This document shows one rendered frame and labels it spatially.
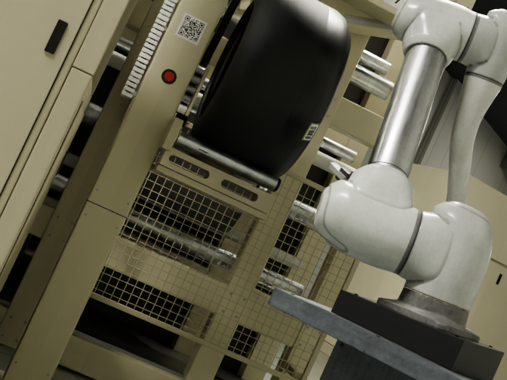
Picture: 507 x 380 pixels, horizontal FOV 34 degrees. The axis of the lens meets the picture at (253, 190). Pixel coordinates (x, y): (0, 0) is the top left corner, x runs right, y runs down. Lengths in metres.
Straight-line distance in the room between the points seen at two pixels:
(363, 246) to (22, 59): 0.83
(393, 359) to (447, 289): 0.25
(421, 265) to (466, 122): 0.52
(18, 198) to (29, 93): 0.23
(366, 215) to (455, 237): 0.20
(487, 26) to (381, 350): 0.93
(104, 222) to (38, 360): 0.45
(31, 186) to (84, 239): 0.71
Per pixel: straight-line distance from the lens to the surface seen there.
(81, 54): 1.88
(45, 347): 2.61
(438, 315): 1.86
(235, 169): 2.51
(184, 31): 2.59
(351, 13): 3.13
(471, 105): 2.23
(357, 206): 1.83
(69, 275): 2.57
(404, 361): 1.67
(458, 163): 2.28
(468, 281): 1.87
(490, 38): 2.22
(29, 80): 1.87
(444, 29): 2.18
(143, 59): 2.58
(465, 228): 1.87
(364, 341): 1.71
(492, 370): 2.01
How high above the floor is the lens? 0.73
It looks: 3 degrees up
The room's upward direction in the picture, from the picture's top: 25 degrees clockwise
